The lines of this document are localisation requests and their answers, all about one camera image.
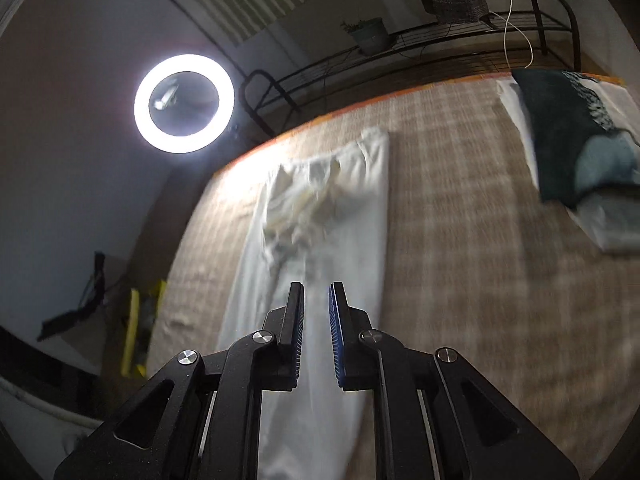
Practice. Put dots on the black metal bed frame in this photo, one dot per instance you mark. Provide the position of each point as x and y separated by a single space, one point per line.
400 55

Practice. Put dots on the white pants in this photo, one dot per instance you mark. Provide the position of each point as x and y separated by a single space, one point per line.
325 240

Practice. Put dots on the potted plant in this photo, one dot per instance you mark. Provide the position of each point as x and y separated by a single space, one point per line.
370 34

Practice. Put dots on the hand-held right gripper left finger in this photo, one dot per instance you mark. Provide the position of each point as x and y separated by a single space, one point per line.
296 340

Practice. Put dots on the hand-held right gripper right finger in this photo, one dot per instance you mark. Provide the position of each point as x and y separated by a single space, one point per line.
336 342

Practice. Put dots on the yellow object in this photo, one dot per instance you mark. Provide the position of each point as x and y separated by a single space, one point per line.
136 330

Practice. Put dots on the checkered woven bed mat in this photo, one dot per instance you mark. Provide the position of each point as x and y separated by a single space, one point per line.
450 260

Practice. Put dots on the dark green cloth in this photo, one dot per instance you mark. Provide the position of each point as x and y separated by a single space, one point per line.
565 130

